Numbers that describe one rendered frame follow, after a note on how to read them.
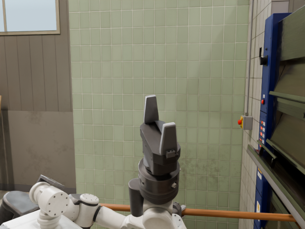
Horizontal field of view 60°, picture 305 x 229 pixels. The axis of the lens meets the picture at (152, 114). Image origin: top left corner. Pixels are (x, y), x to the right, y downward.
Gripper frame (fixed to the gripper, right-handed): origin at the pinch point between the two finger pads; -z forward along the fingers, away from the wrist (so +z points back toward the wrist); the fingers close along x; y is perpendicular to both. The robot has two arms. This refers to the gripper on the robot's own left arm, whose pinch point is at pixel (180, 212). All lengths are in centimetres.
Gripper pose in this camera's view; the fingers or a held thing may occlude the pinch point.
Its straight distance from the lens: 130.0
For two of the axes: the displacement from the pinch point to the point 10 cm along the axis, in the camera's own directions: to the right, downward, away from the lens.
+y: 7.3, 0.9, -6.7
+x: 0.1, 9.9, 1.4
